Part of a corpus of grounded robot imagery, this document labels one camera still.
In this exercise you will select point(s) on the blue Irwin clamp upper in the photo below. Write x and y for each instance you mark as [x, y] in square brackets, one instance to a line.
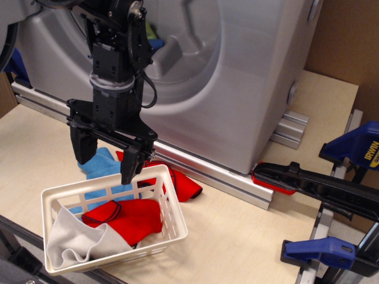
[360, 146]

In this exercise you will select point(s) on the grey washing machine door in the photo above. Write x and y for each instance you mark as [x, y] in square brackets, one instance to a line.
[14, 12]

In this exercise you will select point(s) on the blue clamp lower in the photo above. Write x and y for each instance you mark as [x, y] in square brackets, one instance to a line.
[335, 253]

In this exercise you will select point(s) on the grey cloth in basket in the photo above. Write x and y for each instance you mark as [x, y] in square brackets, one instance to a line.
[72, 242]

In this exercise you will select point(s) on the grey toy washing machine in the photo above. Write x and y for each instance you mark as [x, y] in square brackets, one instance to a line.
[225, 74]

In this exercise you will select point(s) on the blue clamp behind machine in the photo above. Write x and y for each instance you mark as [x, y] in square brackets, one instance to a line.
[16, 66]

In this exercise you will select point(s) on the light blue cloth on table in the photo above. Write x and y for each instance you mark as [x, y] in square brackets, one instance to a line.
[100, 165]

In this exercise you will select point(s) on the black metal frame bar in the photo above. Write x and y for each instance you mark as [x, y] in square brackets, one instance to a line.
[22, 260]

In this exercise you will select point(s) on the red cloth on table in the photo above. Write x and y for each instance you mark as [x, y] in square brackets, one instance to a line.
[184, 187]

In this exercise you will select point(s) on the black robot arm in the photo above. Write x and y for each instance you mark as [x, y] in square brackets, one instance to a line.
[117, 40]

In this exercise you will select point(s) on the dark blue cloth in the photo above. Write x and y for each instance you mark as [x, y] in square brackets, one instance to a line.
[156, 44]

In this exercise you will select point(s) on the white plastic laundry basket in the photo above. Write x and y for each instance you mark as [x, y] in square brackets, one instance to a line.
[174, 228]

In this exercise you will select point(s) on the brown cardboard panel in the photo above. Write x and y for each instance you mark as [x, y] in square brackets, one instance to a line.
[345, 47]

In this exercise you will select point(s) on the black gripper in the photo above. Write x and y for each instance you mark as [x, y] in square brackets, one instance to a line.
[113, 117]

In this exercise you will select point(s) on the red cloth in basket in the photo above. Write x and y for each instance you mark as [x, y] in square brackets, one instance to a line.
[134, 219]

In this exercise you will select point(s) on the short aluminium extrusion block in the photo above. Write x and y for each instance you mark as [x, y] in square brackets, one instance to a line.
[290, 129]

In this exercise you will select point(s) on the green cloth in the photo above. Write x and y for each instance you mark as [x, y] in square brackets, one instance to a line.
[151, 35]

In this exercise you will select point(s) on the long aluminium extrusion rail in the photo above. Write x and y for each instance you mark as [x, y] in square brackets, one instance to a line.
[235, 184]

